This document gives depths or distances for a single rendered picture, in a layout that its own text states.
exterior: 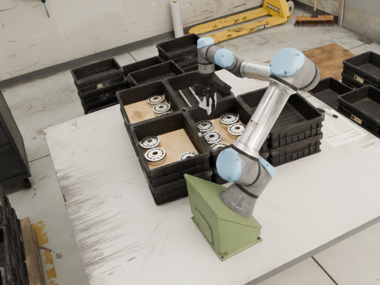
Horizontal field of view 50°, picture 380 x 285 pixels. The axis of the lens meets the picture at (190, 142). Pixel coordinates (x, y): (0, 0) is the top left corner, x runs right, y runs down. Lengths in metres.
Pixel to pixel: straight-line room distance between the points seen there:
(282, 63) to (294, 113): 0.79
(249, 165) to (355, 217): 0.60
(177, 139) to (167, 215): 0.43
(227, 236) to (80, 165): 1.04
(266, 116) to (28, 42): 3.91
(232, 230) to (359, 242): 1.27
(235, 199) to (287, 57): 0.58
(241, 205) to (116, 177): 0.80
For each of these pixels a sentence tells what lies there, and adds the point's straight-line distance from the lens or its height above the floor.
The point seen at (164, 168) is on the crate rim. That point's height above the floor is 0.93.
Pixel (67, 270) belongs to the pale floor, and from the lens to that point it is 2.79.
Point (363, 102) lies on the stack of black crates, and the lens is 3.25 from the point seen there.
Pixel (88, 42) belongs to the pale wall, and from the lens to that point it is 5.18.
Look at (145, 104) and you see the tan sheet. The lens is 2.46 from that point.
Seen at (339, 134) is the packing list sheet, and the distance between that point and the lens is 2.34.
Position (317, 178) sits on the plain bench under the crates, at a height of 0.70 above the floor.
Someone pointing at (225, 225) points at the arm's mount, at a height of 0.89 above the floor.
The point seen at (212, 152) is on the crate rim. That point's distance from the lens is 1.85.
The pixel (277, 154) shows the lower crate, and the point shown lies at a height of 0.78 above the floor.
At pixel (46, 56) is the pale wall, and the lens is 5.15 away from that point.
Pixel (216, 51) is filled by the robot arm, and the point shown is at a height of 1.33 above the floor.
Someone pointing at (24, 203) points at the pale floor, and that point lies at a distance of 3.39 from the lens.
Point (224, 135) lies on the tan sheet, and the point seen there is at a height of 0.83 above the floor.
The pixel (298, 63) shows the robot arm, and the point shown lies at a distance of 1.48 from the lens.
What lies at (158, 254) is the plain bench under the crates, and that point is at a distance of 1.78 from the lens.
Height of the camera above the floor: 2.08
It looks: 37 degrees down
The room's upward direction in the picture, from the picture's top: 9 degrees counter-clockwise
